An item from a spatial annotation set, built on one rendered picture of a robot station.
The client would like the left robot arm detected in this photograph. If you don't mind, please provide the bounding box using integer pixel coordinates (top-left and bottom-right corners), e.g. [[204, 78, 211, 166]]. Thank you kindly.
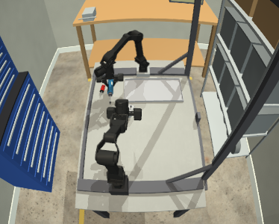
[[95, 99, 129, 189]]

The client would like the blue cylinder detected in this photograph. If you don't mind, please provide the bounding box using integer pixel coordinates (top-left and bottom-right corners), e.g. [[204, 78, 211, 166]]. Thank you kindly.
[[107, 79, 113, 97]]

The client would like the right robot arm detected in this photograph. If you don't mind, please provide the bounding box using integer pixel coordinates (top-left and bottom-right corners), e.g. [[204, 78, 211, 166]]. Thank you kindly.
[[94, 30, 150, 78]]

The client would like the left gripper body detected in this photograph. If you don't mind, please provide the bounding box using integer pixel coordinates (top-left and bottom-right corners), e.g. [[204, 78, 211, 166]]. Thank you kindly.
[[107, 107, 142, 120]]

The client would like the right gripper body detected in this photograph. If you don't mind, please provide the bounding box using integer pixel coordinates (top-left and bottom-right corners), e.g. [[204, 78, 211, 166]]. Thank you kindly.
[[96, 71, 124, 83]]

